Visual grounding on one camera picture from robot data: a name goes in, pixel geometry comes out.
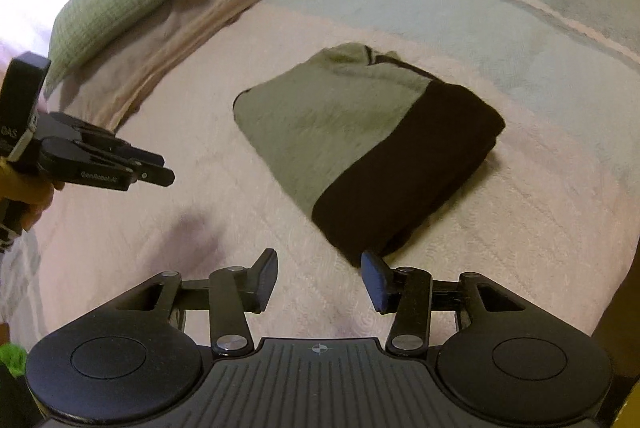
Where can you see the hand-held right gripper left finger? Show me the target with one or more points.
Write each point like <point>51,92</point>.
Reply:
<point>265,280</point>

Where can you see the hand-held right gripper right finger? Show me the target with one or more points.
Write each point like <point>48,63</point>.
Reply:
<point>376,280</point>

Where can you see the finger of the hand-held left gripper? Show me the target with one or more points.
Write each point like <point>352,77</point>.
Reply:
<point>110,145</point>
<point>100,170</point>

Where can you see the black and grey sweater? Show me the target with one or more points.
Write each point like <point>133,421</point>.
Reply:
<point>350,117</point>

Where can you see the person's left hand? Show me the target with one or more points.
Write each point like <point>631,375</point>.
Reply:
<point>35,203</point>

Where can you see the pink and blue striped bedspread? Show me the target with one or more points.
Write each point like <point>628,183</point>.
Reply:
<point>500,233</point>

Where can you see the green checked pillow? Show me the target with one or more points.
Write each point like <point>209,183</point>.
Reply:
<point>110,2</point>

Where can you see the folded beige blanket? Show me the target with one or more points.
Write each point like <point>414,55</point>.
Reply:
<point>200,7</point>

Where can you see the green cloth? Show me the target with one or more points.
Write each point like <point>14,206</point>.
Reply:
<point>10,358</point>

